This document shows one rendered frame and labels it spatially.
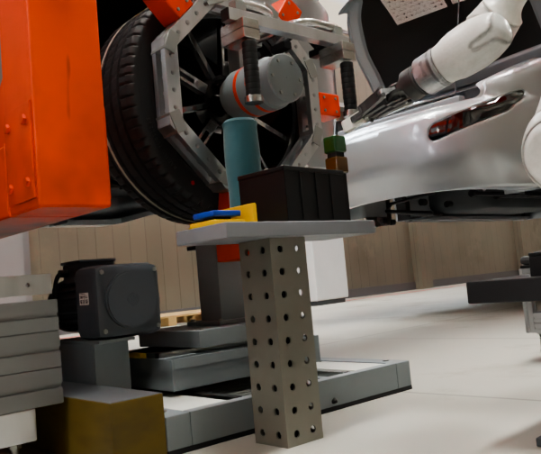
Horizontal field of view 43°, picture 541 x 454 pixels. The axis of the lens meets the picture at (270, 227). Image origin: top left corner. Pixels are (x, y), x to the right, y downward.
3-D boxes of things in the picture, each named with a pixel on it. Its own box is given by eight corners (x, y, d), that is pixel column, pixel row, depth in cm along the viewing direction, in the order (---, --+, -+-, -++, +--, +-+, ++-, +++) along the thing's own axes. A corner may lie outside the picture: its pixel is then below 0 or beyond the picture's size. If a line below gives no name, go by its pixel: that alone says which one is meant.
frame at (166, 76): (313, 195, 207) (297, 22, 211) (329, 192, 202) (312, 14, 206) (160, 192, 171) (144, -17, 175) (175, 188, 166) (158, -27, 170)
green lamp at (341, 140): (335, 155, 165) (333, 139, 165) (347, 152, 162) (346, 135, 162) (323, 154, 162) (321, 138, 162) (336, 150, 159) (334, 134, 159)
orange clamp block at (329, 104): (303, 120, 210) (323, 122, 216) (321, 113, 204) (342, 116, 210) (301, 97, 210) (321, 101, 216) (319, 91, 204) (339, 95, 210)
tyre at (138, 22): (235, 10, 229) (56, 19, 186) (283, -17, 212) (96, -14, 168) (286, 199, 235) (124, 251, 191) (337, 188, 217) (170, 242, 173)
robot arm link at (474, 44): (448, 92, 147) (465, 77, 157) (513, 52, 137) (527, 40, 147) (422, 49, 146) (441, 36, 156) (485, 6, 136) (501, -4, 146)
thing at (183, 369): (242, 361, 222) (239, 331, 222) (321, 365, 195) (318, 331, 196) (102, 387, 188) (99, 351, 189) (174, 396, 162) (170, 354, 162)
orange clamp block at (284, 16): (275, 40, 206) (285, 20, 210) (293, 32, 200) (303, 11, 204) (260, 24, 202) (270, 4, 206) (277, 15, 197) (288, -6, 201)
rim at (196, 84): (224, 33, 225) (90, 45, 191) (271, 9, 207) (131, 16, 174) (265, 182, 229) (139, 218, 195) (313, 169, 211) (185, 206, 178)
